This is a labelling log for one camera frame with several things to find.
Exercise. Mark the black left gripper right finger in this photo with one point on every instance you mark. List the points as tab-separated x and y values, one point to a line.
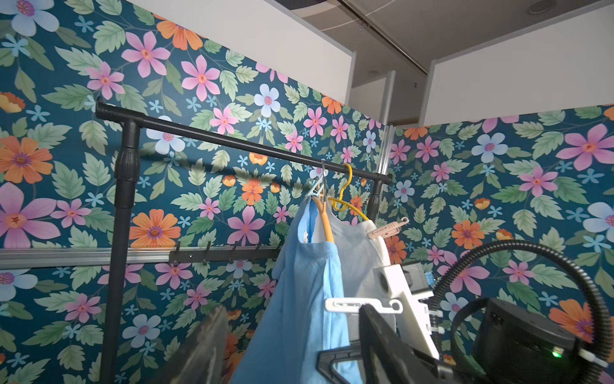
383	350

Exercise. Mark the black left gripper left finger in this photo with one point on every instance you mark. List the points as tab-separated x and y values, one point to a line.
200	358

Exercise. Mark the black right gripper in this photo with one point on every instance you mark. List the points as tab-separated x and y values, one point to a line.
329	365

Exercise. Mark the light blue garment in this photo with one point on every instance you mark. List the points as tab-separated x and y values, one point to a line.
296	326

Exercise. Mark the white t-shirt black print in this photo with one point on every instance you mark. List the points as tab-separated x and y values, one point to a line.
364	259

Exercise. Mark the pink clothespin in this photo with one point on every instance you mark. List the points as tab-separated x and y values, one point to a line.
388	230

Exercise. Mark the tan orange plastic hanger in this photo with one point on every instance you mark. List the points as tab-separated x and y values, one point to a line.
322	209

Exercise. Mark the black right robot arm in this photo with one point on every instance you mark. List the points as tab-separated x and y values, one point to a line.
491	340

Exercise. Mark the black clothes rack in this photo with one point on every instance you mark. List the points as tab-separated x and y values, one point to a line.
236	174

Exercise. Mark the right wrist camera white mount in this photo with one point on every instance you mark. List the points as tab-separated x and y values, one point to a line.
413	322

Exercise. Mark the black wall hook rail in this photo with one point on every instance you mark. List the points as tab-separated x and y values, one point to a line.
230	253

